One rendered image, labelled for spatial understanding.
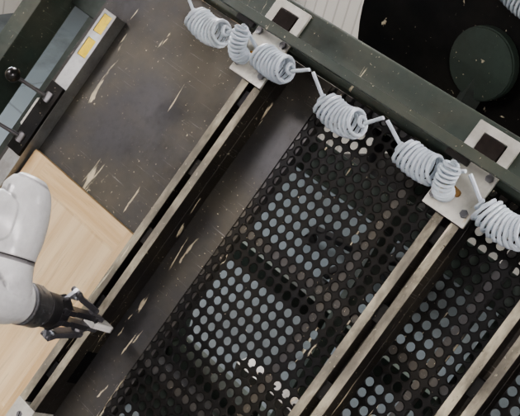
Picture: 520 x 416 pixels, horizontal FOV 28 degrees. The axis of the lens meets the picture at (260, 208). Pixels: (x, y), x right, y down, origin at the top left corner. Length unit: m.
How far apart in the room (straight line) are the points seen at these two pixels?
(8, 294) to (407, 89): 0.87
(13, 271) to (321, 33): 0.80
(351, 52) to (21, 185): 0.72
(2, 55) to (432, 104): 1.21
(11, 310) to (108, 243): 0.46
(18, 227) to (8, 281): 0.10
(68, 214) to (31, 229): 0.50
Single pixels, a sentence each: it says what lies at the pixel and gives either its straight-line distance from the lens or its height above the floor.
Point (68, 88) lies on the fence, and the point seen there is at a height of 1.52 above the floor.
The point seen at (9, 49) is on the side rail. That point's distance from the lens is 2.78.
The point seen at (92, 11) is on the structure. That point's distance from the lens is 2.76.
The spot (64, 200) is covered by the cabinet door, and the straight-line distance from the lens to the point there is 2.53.
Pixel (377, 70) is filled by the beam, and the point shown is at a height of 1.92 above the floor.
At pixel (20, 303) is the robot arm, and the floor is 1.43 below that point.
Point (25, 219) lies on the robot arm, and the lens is 2.02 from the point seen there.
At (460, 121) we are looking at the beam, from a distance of 2.02.
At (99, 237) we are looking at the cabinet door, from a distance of 2.44.
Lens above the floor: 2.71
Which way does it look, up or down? 31 degrees down
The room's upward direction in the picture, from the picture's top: 16 degrees clockwise
